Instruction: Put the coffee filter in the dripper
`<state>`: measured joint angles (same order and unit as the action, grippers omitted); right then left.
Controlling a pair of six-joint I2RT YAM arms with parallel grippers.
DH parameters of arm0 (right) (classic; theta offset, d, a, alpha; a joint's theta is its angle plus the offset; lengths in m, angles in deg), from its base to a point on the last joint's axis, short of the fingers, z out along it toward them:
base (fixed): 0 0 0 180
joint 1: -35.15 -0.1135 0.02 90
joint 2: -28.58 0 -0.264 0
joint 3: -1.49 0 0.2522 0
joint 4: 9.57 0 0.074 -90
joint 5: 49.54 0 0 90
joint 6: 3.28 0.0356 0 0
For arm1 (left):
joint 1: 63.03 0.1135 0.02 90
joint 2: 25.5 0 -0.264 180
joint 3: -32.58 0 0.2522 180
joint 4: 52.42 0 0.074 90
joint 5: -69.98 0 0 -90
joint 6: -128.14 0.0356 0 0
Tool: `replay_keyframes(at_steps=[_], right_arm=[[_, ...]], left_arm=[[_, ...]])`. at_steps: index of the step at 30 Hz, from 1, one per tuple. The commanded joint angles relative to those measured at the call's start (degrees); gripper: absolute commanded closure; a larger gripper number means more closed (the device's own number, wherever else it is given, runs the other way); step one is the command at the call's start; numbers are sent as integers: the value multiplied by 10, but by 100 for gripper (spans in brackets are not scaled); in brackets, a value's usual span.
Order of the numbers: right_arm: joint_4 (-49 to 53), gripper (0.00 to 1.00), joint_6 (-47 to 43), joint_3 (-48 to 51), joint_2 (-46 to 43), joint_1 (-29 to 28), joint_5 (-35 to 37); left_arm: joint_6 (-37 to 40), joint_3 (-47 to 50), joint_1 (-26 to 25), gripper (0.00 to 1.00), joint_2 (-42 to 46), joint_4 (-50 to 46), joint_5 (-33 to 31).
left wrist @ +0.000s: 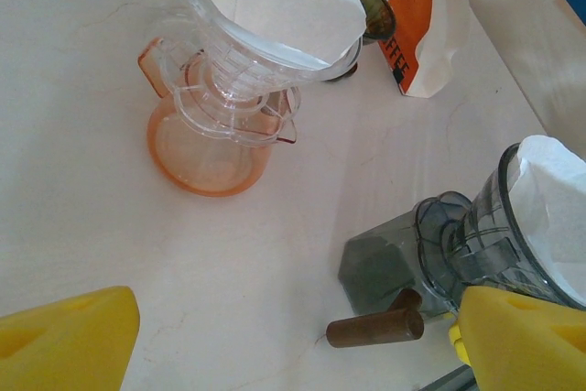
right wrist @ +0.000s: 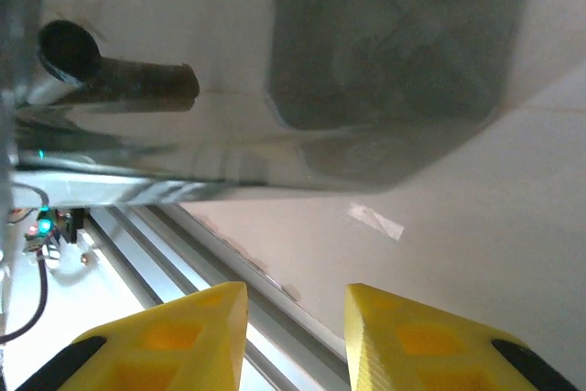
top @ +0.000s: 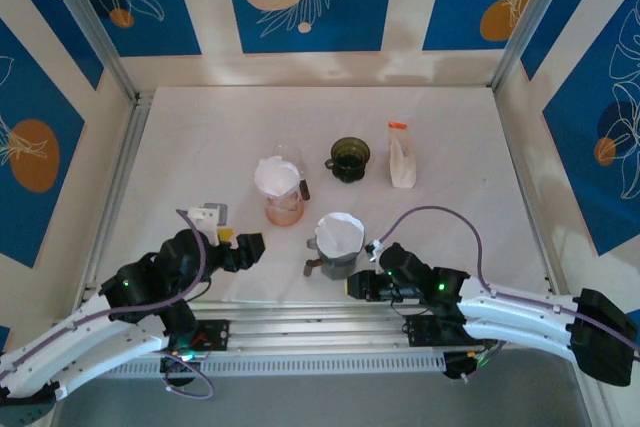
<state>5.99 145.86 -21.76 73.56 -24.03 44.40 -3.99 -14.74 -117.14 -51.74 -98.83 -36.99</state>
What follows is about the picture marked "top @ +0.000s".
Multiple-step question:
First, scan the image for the orange glass carafe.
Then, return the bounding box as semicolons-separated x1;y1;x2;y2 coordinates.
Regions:
263;196;305;227

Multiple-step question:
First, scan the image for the white paper coffee filter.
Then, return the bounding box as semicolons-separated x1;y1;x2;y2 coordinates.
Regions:
253;155;301;198
315;211;366;257

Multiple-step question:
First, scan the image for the clear glass dripper brown handle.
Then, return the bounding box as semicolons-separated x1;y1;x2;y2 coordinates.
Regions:
272;144;312;202

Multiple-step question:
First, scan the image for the dark green coffee dripper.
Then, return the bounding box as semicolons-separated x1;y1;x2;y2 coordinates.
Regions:
324;136;372;184

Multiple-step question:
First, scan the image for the filter bag orange strip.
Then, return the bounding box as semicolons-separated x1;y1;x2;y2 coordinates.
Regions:
387;120;418;190

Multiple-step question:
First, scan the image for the black controller box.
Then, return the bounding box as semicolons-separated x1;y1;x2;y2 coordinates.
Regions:
442;350;494;382
159;350;201;388

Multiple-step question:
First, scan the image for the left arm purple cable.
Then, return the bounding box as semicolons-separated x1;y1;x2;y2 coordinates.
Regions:
0;208;217;401

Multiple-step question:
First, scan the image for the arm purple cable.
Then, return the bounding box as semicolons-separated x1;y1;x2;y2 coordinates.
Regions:
0;208;217;401
369;205;640;373

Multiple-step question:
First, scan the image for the aluminium front mounting rail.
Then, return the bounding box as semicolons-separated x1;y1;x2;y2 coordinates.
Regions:
189;296;596;351

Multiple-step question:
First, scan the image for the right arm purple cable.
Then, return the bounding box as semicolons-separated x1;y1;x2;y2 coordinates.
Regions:
369;205;640;373

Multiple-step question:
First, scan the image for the grey slotted cable duct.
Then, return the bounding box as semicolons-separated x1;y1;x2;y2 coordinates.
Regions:
104;352;447;379

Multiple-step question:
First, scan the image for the aluminium side rail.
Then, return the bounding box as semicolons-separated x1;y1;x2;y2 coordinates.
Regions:
82;94;154;293

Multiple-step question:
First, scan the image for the aluminium frame post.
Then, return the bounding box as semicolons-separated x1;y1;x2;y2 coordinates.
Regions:
37;0;140;104
489;0;574;93

